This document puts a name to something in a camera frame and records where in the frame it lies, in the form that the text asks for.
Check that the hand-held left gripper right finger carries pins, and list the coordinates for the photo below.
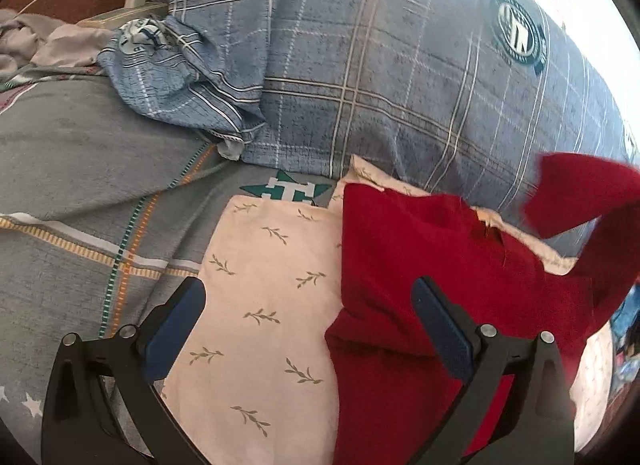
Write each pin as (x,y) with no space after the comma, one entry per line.
(447,332)

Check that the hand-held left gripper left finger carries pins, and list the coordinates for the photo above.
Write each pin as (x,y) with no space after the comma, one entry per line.
(172,332)

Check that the red knit garment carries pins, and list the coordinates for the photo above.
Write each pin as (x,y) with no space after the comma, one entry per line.
(425,250)

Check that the cream leaf-print pillow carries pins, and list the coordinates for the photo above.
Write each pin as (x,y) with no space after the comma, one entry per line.
(260,270)

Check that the blue clutter pile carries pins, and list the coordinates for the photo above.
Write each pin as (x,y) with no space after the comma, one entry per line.
(627,330)

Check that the grey striped bed sheet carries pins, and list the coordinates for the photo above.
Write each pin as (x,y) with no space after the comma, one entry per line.
(75,155)

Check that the blue plaid pillow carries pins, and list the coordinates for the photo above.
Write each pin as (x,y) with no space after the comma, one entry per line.
(380,70)

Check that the grey crumpled cloth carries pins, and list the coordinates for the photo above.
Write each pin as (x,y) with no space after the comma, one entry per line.
(60,45)

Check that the beige power strip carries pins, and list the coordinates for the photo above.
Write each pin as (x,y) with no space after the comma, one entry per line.
(125,15)

